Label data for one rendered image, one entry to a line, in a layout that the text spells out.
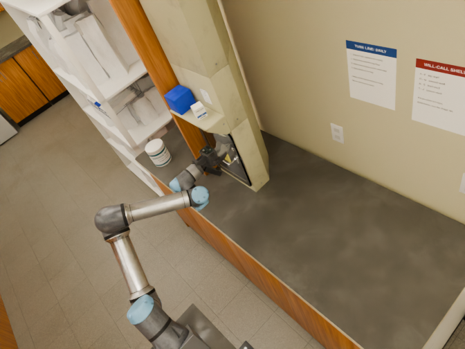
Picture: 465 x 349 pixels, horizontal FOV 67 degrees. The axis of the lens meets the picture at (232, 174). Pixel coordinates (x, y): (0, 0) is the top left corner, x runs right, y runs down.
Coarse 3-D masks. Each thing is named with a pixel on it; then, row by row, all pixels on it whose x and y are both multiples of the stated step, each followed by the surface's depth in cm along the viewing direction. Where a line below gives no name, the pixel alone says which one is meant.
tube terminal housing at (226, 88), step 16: (192, 80) 160; (208, 80) 147; (224, 80) 151; (240, 80) 168; (224, 96) 155; (240, 96) 162; (224, 112) 158; (240, 112) 165; (240, 128) 169; (256, 128) 189; (240, 144) 174; (256, 144) 182; (256, 160) 187; (256, 176) 193; (256, 192) 199
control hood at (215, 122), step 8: (192, 112) 169; (208, 112) 165; (216, 112) 163; (192, 120) 164; (200, 120) 162; (208, 120) 160; (216, 120) 159; (224, 120) 161; (200, 128) 161; (208, 128) 157; (216, 128) 159; (224, 128) 163
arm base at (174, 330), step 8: (168, 320) 140; (168, 328) 137; (176, 328) 139; (184, 328) 141; (160, 336) 135; (168, 336) 136; (176, 336) 136; (184, 336) 138; (152, 344) 138; (160, 344) 135; (168, 344) 134; (176, 344) 135
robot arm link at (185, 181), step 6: (180, 174) 164; (186, 174) 163; (174, 180) 162; (180, 180) 162; (186, 180) 162; (192, 180) 164; (174, 186) 161; (180, 186) 161; (186, 186) 162; (174, 192) 164
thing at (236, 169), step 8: (208, 136) 192; (216, 136) 183; (224, 136) 174; (224, 144) 181; (232, 144) 172; (232, 152) 180; (240, 160) 180; (224, 168) 209; (232, 168) 198; (240, 168) 188; (240, 176) 197; (248, 184) 195
